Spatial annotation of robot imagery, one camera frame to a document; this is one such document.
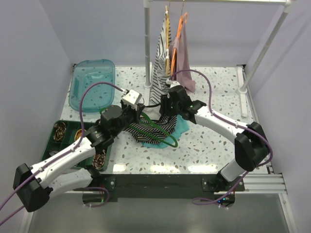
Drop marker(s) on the yellow hanger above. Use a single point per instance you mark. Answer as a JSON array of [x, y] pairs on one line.
[[167, 57]]

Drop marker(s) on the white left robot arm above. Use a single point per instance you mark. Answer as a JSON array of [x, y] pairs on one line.
[[33, 184]]

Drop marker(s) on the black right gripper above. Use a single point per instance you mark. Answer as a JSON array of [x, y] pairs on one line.
[[164, 109]]

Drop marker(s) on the teal tank top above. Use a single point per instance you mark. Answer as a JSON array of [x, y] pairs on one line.
[[180, 128]]

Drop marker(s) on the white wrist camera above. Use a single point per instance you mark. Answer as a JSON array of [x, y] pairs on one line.
[[131, 98], [171, 83]]

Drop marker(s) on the dark green organizer tray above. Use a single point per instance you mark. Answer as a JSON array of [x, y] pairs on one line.
[[63, 134]]

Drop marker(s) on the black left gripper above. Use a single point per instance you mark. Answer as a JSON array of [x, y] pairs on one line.
[[136, 113]]

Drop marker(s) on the pink tank top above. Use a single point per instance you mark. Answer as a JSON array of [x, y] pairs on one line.
[[184, 78]]

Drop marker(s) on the green hanger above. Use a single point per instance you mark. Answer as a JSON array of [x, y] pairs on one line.
[[111, 123]]

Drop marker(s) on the white clothes rack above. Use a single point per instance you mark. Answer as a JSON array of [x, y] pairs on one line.
[[243, 78]]

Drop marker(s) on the orange hanger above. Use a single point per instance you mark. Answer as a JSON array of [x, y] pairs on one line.
[[179, 53]]

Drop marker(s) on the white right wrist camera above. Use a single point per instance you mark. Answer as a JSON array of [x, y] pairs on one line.
[[171, 83]]

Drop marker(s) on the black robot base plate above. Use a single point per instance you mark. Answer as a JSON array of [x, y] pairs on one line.
[[159, 186]]

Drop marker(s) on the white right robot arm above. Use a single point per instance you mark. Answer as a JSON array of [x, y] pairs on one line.
[[249, 140]]

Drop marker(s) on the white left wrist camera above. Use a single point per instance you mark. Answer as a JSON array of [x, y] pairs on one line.
[[131, 98]]

